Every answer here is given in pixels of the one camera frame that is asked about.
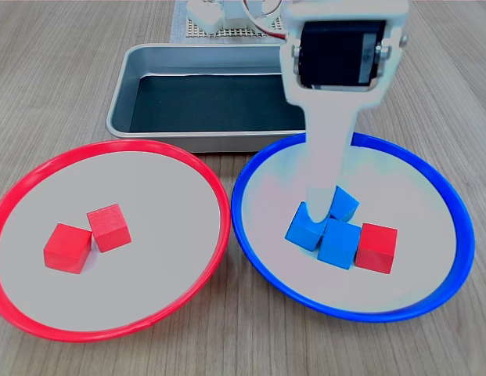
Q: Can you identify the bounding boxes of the blue cube with rough top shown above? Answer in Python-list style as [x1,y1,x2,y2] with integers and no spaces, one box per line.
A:
[317,218,362,271]

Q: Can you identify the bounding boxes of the pale perforated base plate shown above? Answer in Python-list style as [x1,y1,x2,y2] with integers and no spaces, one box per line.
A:
[185,15,286,41]

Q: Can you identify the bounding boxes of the red and black cable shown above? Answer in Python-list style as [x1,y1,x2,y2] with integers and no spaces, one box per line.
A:
[241,0,290,41]

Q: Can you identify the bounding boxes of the steel tray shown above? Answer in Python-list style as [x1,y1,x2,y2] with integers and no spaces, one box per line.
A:
[105,42,310,154]

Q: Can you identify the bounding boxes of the black tray mat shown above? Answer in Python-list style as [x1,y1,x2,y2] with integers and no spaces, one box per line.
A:
[128,73,306,133]

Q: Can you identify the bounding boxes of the red-rimmed white plate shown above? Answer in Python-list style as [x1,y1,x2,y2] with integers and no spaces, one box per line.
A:
[0,139,232,344]

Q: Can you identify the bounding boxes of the blue-rimmed white plate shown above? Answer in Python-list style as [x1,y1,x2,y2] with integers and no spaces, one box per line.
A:
[230,132,477,323]

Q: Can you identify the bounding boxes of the red cube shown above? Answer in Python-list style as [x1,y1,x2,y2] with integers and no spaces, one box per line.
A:
[43,222,93,275]
[355,222,399,275]
[87,203,133,254]

